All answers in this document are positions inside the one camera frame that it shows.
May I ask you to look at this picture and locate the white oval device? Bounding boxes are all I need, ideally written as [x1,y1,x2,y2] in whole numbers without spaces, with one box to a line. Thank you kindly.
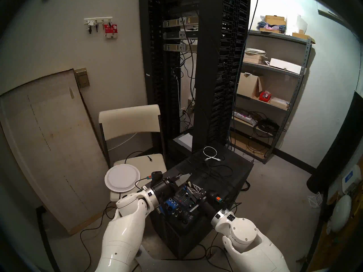
[330,194,353,233]

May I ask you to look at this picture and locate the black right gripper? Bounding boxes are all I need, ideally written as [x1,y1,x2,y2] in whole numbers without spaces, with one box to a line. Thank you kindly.
[193,185,228,216]

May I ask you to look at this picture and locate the brass wall switch plate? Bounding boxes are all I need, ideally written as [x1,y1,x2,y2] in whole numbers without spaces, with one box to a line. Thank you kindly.
[74,67,90,88]

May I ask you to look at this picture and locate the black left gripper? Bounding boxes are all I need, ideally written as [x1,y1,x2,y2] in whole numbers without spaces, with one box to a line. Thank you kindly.
[153,173,201,201]

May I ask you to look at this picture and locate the coil of black cable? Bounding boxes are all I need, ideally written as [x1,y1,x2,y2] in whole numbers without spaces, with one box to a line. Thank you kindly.
[252,111,287,137]

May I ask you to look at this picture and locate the closed brown cardboard box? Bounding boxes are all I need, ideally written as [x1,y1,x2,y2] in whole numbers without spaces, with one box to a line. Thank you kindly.
[265,15,286,26]

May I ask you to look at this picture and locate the black aux cable silver plug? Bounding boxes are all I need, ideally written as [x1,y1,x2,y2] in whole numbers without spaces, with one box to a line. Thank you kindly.
[184,154,234,190]

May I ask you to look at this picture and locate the grey rack-mounted unit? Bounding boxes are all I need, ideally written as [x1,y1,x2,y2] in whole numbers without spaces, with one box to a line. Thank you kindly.
[164,31,198,40]
[163,16,199,28]
[164,43,197,52]

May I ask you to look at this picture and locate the thin white cable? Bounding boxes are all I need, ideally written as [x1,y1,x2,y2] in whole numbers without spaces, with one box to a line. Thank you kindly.
[108,132,139,151]

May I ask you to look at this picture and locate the white wall key rack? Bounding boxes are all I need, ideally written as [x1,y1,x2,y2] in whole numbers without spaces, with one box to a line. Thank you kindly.
[84,17,113,25]

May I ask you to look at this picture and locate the grey flat device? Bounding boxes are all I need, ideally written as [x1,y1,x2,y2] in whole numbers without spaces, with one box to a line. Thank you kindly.
[175,133,193,150]

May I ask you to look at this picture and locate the black leaning panel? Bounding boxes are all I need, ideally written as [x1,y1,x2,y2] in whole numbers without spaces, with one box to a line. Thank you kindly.
[307,90,363,194]

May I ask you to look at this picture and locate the black server rack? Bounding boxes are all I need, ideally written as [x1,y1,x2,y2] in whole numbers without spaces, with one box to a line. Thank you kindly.
[139,0,251,161]

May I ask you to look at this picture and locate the beige flat box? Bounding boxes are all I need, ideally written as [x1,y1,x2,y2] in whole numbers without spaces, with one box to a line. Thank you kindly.
[269,97,290,110]

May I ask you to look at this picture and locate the beige leaning board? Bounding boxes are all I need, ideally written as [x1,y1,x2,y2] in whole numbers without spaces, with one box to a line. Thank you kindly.
[0,69,111,235]

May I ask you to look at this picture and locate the grey metal shelf unit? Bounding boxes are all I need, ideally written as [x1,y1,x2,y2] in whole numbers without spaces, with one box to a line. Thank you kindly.
[229,30,316,164]

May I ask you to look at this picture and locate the thin black cable with plug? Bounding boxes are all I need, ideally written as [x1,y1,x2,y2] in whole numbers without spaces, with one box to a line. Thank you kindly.
[125,151,153,164]

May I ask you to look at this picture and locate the pink and white package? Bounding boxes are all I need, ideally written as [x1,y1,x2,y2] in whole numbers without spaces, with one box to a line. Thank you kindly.
[233,110,258,126]

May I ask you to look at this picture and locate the pile of purple plastic bags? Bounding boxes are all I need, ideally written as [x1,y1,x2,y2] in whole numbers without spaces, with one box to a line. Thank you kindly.
[257,21,285,33]

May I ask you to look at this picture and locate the large open cardboard carton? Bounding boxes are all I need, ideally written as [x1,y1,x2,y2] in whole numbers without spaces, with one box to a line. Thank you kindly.
[237,72,265,98]

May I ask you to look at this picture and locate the blue and black audio mixer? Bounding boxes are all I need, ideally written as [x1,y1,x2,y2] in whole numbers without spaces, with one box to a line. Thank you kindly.
[159,184,205,227]

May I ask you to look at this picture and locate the white round plate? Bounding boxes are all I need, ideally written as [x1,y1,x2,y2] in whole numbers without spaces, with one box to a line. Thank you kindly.
[104,164,141,193]

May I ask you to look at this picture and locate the black computer tower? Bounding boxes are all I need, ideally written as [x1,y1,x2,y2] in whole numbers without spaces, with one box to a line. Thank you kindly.
[141,143,254,259]

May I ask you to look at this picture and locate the black curved bar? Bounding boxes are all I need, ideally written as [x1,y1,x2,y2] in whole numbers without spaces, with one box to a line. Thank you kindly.
[36,206,60,272]

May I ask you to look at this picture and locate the white lattice bracket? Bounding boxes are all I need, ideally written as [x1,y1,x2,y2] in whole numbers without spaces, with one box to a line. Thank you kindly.
[308,192,324,208]

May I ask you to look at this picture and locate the brown wooden desk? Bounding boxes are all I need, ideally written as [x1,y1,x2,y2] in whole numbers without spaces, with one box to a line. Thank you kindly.
[308,161,363,272]

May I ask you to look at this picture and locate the white flat box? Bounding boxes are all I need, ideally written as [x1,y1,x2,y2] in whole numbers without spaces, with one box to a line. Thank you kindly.
[269,58,302,74]

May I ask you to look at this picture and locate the white coiled cable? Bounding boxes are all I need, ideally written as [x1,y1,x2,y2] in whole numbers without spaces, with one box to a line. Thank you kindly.
[203,146,221,162]

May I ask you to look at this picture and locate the cream folding chair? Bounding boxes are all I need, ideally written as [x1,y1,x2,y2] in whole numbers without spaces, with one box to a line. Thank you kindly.
[99,104,168,202]

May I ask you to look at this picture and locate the white crumpled bag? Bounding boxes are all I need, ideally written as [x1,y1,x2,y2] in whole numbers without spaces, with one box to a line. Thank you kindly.
[286,14,308,34]

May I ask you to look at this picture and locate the white router blue logo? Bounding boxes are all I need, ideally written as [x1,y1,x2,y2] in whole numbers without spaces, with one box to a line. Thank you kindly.
[342,164,362,195]

